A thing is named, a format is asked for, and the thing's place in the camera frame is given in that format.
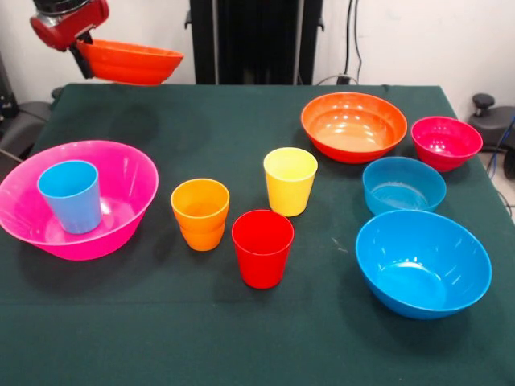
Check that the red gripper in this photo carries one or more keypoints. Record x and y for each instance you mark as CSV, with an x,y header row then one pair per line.
x,y
68,28

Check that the orange-red bowl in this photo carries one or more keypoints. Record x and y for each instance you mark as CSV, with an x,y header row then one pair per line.
x,y
128,66
354,132

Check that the blue cup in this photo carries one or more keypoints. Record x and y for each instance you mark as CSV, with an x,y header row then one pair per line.
x,y
72,201

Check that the large pink bowl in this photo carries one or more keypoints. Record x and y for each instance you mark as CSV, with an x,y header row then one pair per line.
x,y
128,189

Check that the orange cup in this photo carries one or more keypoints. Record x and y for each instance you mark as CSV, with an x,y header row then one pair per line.
x,y
202,241
200,201

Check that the yellow cup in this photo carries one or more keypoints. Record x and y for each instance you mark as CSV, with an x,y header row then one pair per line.
x,y
289,189

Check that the red cup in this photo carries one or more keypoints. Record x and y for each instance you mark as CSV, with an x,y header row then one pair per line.
x,y
261,257

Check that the dark green tablecloth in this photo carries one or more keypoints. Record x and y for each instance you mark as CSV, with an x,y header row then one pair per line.
x,y
257,342

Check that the small blue bowl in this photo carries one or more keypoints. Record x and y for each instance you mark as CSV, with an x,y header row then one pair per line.
x,y
402,177

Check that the small magenta bowl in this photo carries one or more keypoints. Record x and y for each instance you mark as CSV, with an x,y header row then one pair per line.
x,y
442,154

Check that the large blue bowl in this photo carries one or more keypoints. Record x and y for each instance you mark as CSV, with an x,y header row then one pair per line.
x,y
422,261

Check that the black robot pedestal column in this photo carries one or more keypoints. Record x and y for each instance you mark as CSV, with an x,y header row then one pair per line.
x,y
257,40

